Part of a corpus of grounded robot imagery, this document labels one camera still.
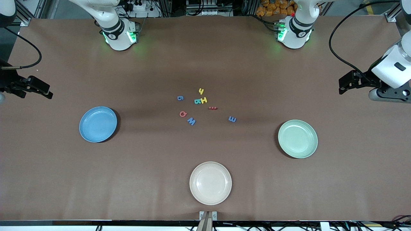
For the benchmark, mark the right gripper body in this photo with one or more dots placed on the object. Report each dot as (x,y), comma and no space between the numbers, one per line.
(7,81)

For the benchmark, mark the blue lowercase foam letter m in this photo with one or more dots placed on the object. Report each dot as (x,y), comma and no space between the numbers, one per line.
(232,119)

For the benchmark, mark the yellow uppercase foam letter H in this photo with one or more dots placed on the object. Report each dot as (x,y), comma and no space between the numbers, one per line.
(203,100)

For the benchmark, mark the red uppercase foam letter Q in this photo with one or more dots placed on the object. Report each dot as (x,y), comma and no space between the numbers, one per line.
(180,114)

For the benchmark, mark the green uppercase foam letter R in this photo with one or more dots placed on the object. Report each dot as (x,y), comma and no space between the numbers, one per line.
(196,101)

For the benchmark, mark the blue uppercase foam letter M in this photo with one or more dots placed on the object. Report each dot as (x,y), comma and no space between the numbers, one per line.
(191,121)

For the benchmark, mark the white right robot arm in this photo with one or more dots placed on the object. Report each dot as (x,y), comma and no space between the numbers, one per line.
(117,35)

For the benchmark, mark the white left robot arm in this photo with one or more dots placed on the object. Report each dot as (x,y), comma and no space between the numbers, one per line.
(297,35)

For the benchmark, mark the blue plate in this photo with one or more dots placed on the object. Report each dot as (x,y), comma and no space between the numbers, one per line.
(98,124)

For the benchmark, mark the green plate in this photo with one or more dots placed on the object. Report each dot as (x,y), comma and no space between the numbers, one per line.
(298,139)

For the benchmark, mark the beige plate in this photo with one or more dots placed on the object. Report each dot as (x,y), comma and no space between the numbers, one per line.
(210,183)

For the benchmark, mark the orange snack bags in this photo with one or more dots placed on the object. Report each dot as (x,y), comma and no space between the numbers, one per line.
(276,8)

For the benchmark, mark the white power strip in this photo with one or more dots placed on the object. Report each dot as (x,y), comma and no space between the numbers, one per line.
(141,9)

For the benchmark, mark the white equipment rack strip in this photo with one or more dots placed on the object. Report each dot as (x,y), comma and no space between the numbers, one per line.
(208,12)

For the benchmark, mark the aluminium frame profile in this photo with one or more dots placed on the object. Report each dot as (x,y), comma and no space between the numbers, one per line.
(393,16)
(29,14)

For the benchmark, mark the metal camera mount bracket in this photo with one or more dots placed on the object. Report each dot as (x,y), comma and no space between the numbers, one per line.
(208,221)

